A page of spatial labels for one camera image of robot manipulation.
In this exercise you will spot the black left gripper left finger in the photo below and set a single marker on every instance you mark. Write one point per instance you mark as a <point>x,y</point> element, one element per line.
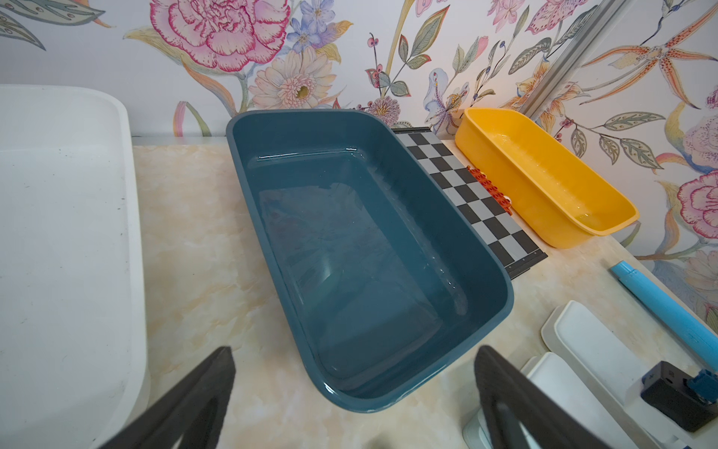
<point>191,414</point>

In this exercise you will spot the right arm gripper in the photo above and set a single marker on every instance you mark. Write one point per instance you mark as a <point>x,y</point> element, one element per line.
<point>690,402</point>

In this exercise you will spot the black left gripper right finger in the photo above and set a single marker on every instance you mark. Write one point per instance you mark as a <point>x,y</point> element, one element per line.
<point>515,409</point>

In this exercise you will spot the white storage box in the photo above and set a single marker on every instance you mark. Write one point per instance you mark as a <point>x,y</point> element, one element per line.
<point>74,356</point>

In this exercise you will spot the yellow storage box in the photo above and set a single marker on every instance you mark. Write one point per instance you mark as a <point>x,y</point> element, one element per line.
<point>562,199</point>

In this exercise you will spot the teal storage box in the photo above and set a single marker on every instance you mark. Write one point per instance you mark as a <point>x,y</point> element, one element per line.
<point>383,282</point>

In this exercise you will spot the black white checkerboard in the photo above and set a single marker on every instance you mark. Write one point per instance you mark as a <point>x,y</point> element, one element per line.
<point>514,249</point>

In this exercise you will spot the red toy brick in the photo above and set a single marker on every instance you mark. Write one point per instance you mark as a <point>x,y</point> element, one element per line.
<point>502,200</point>

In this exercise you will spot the right aluminium corner post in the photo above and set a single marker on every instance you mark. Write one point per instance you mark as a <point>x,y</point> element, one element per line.
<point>605,14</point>

